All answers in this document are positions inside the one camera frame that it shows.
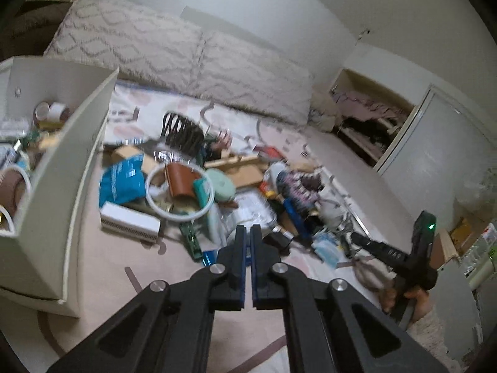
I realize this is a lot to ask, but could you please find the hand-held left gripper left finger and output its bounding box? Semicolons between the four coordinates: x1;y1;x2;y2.
47;224;249;373

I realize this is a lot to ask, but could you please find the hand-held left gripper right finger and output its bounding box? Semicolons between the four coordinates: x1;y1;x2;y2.
250;223;447;373

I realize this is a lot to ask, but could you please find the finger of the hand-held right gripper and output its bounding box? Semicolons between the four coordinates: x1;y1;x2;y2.
345;231;411;269

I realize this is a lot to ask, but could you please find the white storage box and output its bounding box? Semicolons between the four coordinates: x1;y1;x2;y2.
0;56;120;317

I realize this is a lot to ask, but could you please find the person's right forearm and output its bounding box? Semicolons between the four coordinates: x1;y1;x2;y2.
406;305;451;360

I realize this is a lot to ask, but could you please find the person's right hand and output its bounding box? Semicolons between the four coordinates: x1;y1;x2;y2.
381;285;430;316

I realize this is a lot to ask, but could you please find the black cube charger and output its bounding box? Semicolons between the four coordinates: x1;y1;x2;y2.
268;232;294;255

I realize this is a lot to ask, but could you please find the brown cardboard box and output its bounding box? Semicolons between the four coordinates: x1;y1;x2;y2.
439;218;478;269

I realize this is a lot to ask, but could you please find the packaged face mask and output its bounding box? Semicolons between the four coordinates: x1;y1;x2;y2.
311;235;342;270

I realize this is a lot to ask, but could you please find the green clip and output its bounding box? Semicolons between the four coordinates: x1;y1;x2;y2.
179;221;203;262

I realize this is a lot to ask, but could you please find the beige bed sheet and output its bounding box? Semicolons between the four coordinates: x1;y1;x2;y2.
303;128;424;249

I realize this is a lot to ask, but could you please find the clear plastic bag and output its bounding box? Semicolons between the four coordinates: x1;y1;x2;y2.
227;196;272;234

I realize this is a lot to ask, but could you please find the blue pen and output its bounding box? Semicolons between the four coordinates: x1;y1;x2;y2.
283;198;313;239

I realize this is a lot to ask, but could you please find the teal tube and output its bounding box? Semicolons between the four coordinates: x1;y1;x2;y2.
192;178;224;242

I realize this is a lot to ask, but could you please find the white louvered door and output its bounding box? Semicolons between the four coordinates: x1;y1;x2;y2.
375;83;497;242

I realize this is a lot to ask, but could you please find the mint round case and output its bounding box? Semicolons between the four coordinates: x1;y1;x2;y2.
204;168;237;200

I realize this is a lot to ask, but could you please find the purple crocheted pouch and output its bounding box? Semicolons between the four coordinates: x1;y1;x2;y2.
277;165;325;206

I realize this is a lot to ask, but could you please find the wooden block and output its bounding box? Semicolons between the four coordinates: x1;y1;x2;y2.
204;155;267;189

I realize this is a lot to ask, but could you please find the brown leather sleeve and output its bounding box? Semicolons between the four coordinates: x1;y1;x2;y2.
166;163;197;199

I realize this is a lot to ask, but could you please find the white ribbed rectangular box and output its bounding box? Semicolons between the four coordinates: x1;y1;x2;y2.
100;202;162;242

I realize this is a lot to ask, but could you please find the red flat box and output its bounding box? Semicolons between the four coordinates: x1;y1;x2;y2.
254;145;286;162

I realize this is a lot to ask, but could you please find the pink clothes pile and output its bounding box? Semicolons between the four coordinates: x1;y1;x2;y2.
338;89;408;121

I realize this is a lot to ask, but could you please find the blue foil packet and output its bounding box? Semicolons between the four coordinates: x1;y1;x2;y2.
99;153;150;206

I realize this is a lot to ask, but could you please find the beige crumpled cushion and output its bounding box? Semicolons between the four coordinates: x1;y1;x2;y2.
308;93;340;133

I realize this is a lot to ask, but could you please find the black hair claw clip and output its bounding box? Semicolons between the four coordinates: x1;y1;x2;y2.
159;112;204;160

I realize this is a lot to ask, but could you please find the built-in closet shelf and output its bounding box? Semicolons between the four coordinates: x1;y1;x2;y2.
328;68;420;169

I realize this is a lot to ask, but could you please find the beige textured pillow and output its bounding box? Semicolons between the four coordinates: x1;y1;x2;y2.
43;0;204;96
190;31;313;127

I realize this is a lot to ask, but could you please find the white tape roll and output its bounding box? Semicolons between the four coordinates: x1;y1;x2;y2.
48;103;71;121

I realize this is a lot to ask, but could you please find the brown tape roll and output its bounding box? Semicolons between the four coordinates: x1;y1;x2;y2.
33;102;51;123

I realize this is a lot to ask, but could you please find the brown duvet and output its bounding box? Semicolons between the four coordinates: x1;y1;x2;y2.
0;0;74;59

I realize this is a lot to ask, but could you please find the white plastic ring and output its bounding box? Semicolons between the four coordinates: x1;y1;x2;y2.
144;162;216;224

